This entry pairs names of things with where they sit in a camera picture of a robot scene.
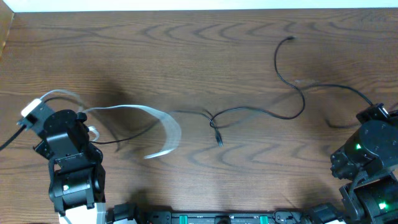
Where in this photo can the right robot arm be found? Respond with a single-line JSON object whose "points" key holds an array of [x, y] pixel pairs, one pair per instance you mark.
{"points": [[368, 159]]}

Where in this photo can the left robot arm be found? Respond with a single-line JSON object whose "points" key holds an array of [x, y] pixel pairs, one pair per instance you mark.
{"points": [[77, 178]]}

